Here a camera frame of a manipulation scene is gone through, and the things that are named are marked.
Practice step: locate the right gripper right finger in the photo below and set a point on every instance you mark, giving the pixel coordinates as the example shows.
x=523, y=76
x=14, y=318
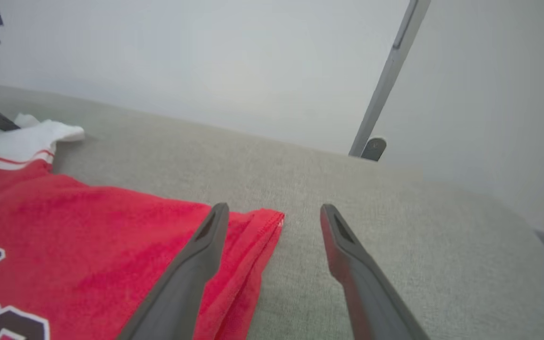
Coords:
x=366, y=288

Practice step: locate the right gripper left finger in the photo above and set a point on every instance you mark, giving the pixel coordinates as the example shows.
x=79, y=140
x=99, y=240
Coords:
x=182, y=288

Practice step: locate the red and white jersey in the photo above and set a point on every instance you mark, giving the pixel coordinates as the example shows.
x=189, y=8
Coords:
x=88, y=236

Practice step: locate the grey fabric sofa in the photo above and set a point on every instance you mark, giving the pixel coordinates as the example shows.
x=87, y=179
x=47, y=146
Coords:
x=442, y=236

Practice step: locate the black door stopper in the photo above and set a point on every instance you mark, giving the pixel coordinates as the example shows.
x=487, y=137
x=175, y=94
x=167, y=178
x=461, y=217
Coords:
x=373, y=148

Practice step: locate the grey door panel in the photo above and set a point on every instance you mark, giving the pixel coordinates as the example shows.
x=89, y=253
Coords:
x=489, y=94

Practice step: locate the dark grey door frame strip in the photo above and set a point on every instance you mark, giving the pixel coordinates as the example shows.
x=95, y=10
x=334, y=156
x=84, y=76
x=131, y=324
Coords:
x=390, y=71

